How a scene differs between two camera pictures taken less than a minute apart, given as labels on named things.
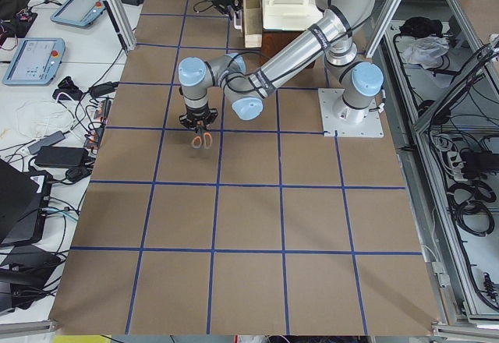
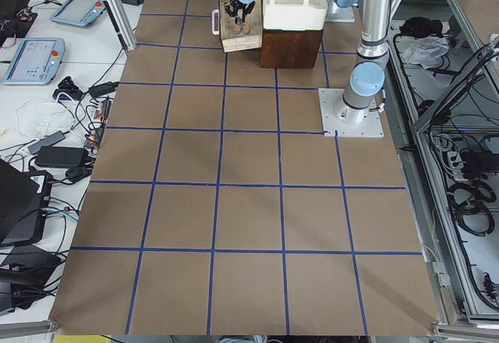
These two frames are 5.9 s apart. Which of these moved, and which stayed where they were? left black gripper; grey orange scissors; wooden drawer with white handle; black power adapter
Moved: grey orange scissors; wooden drawer with white handle; left black gripper
Stayed: black power adapter
